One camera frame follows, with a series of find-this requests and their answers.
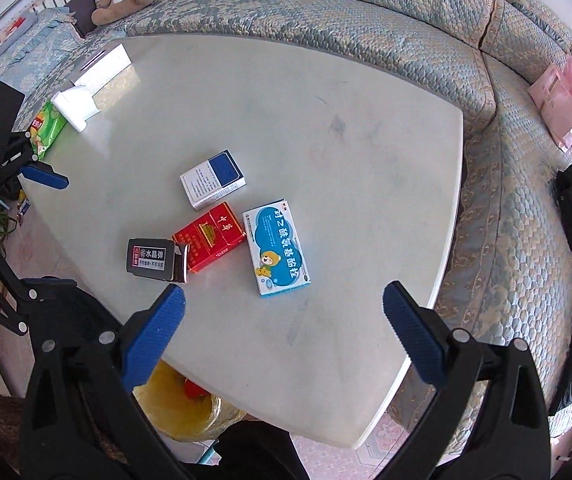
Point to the white blue small box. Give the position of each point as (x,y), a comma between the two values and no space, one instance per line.
(211,180)

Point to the person's leg in dark pants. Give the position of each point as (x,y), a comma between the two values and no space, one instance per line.
(261,450)

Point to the red cigarette box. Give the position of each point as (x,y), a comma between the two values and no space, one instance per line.
(208,237)

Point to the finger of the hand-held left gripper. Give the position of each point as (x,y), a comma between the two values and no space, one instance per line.
(46,176)
(41,291)

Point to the pink gift bag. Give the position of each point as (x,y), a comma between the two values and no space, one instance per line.
(563,105)

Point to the trash bin with yellow bag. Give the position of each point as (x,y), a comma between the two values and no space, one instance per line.
(176,407)

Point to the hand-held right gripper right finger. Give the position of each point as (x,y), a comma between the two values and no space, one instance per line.
(411,330)

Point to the blue white medicine box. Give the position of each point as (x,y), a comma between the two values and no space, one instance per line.
(276,250)

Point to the cream coffee table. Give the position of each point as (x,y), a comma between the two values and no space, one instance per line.
(316,160)

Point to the black carton box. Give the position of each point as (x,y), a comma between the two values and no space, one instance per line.
(151,260)

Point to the green chip bag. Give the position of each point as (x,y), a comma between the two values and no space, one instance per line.
(48,130)

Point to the white tissue box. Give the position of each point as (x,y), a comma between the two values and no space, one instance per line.
(108,65)

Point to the white paper roll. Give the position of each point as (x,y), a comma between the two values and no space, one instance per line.
(76,105)

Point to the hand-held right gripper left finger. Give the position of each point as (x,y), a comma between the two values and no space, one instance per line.
(156,330)

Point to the red paper cup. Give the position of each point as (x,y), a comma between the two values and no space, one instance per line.
(194,390)

